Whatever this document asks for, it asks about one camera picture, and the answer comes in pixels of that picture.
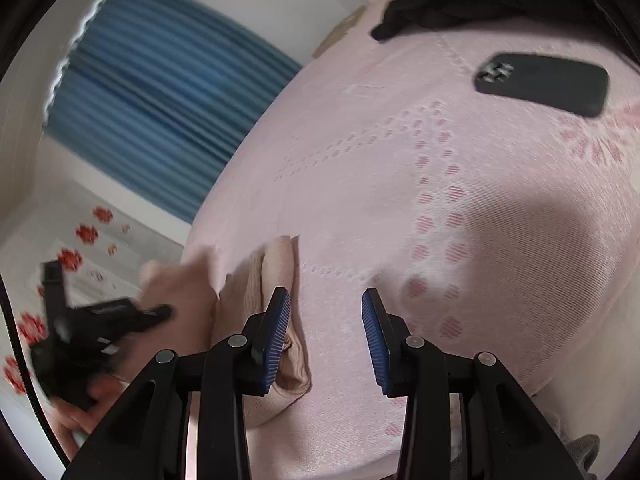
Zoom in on black smartphone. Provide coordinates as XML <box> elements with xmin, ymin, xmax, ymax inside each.
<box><xmin>473</xmin><ymin>52</ymin><xmax>610</xmax><ymax>118</ymax></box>

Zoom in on pink knit sweater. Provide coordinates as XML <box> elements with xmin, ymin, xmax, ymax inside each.
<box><xmin>115</xmin><ymin>236</ymin><xmax>311</xmax><ymax>429</ymax></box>

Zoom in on person left hand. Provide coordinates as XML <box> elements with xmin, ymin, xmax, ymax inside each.
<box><xmin>49</xmin><ymin>375</ymin><xmax>124</xmax><ymax>460</ymax></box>

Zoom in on pink patterned bed sheet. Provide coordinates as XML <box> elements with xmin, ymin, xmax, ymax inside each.
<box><xmin>186</xmin><ymin>4</ymin><xmax>639</xmax><ymax>479</ymax></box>

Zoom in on blue curtain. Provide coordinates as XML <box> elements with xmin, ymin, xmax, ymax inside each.
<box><xmin>44</xmin><ymin>0</ymin><xmax>299</xmax><ymax>222</ymax></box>

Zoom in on white wardrobe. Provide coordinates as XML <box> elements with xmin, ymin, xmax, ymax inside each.
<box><xmin>1</xmin><ymin>183</ymin><xmax>182</xmax><ymax>465</ymax></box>

